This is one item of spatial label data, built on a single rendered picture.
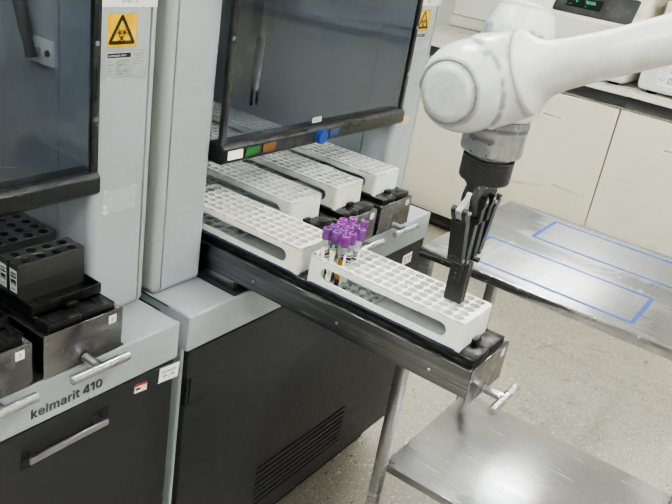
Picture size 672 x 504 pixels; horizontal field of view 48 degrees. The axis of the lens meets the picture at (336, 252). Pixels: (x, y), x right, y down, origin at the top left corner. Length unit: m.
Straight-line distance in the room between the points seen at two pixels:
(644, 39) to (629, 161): 2.55
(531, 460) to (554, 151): 1.91
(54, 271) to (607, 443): 1.90
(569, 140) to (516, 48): 2.63
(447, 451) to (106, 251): 0.98
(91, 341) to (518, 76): 0.70
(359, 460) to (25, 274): 1.31
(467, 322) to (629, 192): 2.38
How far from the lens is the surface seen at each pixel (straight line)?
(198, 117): 1.30
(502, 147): 1.08
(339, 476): 2.16
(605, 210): 3.53
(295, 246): 1.30
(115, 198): 1.22
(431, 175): 3.83
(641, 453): 2.65
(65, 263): 1.19
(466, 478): 1.82
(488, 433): 1.97
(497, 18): 1.06
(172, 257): 1.36
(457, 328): 1.16
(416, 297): 1.21
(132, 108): 1.19
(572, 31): 3.50
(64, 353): 1.15
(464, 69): 0.87
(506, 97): 0.90
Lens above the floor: 1.40
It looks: 24 degrees down
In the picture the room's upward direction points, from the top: 10 degrees clockwise
